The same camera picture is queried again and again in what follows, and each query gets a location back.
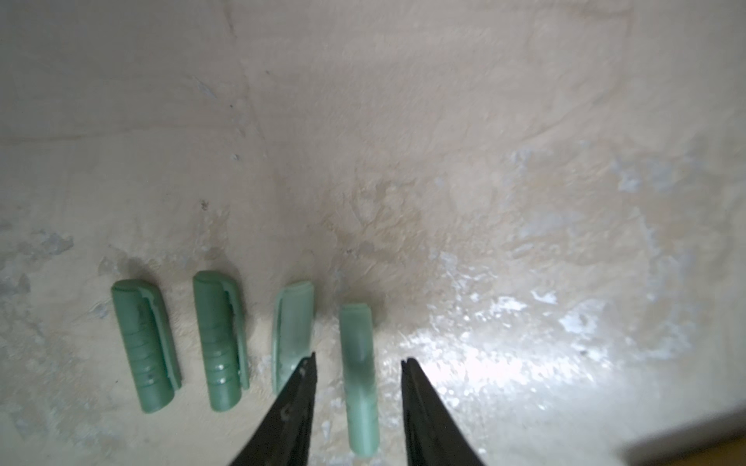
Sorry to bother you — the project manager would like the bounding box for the dark green pen cap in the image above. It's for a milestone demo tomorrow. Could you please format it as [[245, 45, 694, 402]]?
[[111, 280, 182, 414], [192, 271, 250, 413]]

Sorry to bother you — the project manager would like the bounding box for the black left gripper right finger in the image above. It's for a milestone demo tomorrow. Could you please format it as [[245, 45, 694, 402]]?
[[401, 357, 484, 466]]

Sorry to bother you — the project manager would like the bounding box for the brown marker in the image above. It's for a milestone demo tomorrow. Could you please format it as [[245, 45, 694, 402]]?
[[620, 405, 745, 465]]

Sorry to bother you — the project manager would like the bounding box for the light green marker cap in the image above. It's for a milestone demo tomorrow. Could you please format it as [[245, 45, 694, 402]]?
[[272, 281, 315, 394], [339, 303, 380, 458]]

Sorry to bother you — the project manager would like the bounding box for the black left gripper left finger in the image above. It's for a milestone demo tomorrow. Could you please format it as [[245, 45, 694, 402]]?
[[231, 353, 318, 466]]

